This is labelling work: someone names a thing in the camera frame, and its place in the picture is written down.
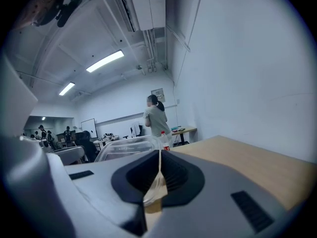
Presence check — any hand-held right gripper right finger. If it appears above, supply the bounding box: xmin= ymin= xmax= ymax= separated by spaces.
xmin=148 ymin=150 xmax=297 ymax=238

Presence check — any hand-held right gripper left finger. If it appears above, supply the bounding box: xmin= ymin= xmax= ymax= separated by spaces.
xmin=0 ymin=135 xmax=161 ymax=238

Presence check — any translucent plastic film piece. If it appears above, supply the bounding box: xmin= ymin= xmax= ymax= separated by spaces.
xmin=143 ymin=149 xmax=169 ymax=208

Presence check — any grey chair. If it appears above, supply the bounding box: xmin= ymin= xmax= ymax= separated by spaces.
xmin=49 ymin=145 xmax=86 ymax=166

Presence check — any clear plastic storage box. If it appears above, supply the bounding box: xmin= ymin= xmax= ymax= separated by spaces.
xmin=94 ymin=134 xmax=155 ymax=163

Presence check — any white whiteboard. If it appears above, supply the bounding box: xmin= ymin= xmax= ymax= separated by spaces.
xmin=81 ymin=118 xmax=98 ymax=139

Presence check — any wooden desk with black legs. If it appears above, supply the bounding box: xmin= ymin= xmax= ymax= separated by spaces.
xmin=171 ymin=126 xmax=198 ymax=144

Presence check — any plastic bottle with red cap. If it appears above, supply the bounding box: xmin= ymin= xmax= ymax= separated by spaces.
xmin=160 ymin=130 xmax=172 ymax=151

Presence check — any white jacket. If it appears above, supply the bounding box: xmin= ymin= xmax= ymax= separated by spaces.
xmin=130 ymin=121 xmax=141 ymax=138

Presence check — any short ceiling light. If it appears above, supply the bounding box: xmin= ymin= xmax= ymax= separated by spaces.
xmin=58 ymin=81 xmax=76 ymax=96

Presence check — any white flat panel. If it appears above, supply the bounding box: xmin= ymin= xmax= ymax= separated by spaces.
xmin=0 ymin=55 xmax=39 ymax=139

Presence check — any long ceiling light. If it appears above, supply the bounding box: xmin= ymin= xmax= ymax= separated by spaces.
xmin=86 ymin=49 xmax=125 ymax=73

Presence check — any ceiling pipe bundle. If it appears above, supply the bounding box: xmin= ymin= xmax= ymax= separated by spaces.
xmin=142 ymin=29 xmax=160 ymax=73

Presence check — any white ceiling air conditioner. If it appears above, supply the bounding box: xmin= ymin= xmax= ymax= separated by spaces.
xmin=113 ymin=0 xmax=166 ymax=32

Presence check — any framed wall notice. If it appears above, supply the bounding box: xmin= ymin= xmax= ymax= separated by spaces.
xmin=151 ymin=88 xmax=165 ymax=103

